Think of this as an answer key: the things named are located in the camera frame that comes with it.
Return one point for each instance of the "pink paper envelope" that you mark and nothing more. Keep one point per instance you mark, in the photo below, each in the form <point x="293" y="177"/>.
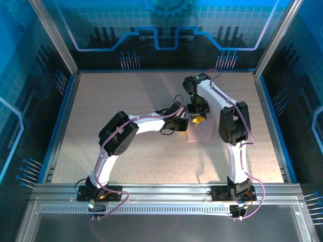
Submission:
<point x="202" y="133"/>

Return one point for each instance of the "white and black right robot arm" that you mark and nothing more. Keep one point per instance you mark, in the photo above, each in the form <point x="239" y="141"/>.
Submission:
<point x="214" y="93"/>

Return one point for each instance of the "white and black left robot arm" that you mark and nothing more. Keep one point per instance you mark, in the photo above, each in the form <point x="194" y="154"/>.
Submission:
<point x="149" y="123"/>

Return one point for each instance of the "small black connector box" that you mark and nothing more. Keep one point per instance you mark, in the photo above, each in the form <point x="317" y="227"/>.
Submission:
<point x="99" y="208"/>
<point x="237" y="210"/>

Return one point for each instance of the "grey metal panel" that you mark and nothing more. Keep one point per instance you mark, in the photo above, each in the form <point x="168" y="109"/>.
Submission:
<point x="164" y="228"/>

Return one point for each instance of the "aluminium table side rail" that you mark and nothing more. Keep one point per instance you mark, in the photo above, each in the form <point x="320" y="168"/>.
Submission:
<point x="67" y="113"/>
<point x="265" y="113"/>

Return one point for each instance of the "aluminium mounting rail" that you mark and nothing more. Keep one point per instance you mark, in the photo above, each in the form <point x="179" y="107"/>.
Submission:
<point x="164" y="191"/>

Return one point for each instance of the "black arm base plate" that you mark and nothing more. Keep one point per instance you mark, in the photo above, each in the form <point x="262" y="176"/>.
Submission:
<point x="217" y="195"/>
<point x="114" y="198"/>

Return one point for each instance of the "aluminium frame post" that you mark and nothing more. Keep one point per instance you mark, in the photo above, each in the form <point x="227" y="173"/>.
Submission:
<point x="277" y="37"/>
<point x="55" y="37"/>

